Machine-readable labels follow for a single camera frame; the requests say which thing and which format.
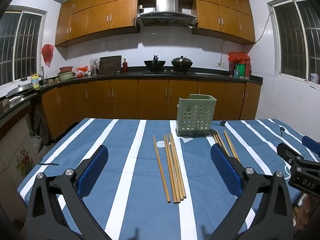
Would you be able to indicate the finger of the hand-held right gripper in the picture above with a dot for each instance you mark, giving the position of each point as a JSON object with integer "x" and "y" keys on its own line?
{"x": 311, "y": 143}
{"x": 287, "y": 152}

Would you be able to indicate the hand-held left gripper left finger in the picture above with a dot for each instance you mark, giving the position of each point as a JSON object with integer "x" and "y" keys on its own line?
{"x": 93, "y": 170}

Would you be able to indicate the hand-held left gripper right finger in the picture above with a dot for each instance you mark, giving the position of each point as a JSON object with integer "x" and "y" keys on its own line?
{"x": 225, "y": 171}

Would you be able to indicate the wooden chopstick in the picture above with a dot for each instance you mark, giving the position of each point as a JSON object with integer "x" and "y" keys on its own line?
{"x": 161, "y": 168}
{"x": 170, "y": 170}
{"x": 178, "y": 163}
{"x": 233, "y": 146}
{"x": 176, "y": 166}
{"x": 222, "y": 142}
{"x": 172, "y": 167}
{"x": 216, "y": 137}
{"x": 230, "y": 145}

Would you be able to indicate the green perforated utensil holder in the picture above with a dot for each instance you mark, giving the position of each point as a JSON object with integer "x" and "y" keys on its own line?
{"x": 196, "y": 120}

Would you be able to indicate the small black clip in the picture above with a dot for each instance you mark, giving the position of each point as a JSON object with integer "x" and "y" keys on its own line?
{"x": 222, "y": 123}
{"x": 282, "y": 130}

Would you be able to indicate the blue white striped tablecloth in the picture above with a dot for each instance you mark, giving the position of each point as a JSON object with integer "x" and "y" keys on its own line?
{"x": 150, "y": 180}

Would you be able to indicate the wooden base cabinets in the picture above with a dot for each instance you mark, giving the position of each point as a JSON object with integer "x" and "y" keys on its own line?
{"x": 125, "y": 97}

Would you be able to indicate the tall dark red bottle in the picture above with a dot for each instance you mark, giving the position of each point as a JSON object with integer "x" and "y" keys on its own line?
{"x": 231, "y": 68}
{"x": 247, "y": 70}

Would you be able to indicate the green box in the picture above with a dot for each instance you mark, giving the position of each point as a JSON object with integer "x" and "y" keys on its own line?
{"x": 241, "y": 70}

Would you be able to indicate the black kitchen countertop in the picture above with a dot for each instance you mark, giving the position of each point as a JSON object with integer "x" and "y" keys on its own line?
{"x": 212, "y": 75}

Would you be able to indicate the green basin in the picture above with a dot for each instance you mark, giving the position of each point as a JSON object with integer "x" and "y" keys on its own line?
{"x": 65, "y": 76}

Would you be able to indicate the red and white plastic bag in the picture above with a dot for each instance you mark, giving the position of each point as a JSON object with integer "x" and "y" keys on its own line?
{"x": 81, "y": 71}

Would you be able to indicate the barred window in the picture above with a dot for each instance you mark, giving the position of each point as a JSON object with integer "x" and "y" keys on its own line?
{"x": 292, "y": 42}
{"x": 22, "y": 45}

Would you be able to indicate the red basin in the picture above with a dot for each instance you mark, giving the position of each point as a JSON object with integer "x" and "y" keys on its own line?
{"x": 66, "y": 69}

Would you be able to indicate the clear plastic bag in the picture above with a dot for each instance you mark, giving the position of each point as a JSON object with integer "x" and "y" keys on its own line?
{"x": 94, "y": 65}

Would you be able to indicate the yellow detergent bottle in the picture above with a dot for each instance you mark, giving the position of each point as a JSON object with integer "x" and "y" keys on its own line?
{"x": 35, "y": 81}

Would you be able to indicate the dark wooden cutting board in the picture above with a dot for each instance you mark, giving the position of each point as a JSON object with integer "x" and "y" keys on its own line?
{"x": 110, "y": 64}

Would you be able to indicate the metal faucet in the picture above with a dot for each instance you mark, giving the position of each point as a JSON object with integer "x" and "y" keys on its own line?
{"x": 42, "y": 75}

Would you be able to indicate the small red bottle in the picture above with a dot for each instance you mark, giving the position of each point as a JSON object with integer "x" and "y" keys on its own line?
{"x": 125, "y": 66}

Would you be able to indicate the grey metal pan lid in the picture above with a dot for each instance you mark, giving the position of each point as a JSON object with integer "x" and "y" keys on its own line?
{"x": 20, "y": 88}

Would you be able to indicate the gas stove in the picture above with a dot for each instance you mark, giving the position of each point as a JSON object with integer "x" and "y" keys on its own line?
{"x": 170, "y": 72}

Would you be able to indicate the dark pot with lid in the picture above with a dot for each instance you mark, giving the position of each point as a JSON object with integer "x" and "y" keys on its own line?
{"x": 182, "y": 63}

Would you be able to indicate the black wok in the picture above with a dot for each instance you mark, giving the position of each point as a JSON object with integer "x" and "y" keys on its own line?
{"x": 154, "y": 65}

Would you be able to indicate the steel range hood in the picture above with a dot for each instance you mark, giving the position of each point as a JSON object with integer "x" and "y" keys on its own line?
{"x": 166, "y": 5}

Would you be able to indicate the white wall socket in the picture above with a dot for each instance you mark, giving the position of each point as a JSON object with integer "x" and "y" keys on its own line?
{"x": 220, "y": 64}

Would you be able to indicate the wooden wall cabinets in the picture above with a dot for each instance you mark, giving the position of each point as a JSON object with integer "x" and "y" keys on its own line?
{"x": 100, "y": 17}

